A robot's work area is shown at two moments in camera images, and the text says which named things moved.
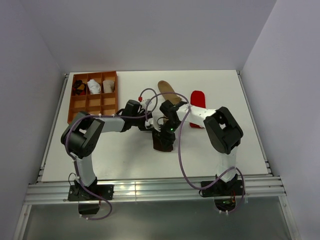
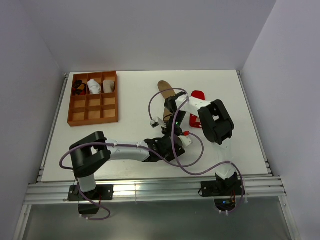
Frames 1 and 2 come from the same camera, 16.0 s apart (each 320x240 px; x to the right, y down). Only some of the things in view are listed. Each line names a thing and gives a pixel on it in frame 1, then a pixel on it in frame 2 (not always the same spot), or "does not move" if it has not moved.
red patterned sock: [198, 99] does not move
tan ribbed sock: [164, 87] does not move
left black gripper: [143, 128] to [179, 151]
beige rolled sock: [108, 86] does not move
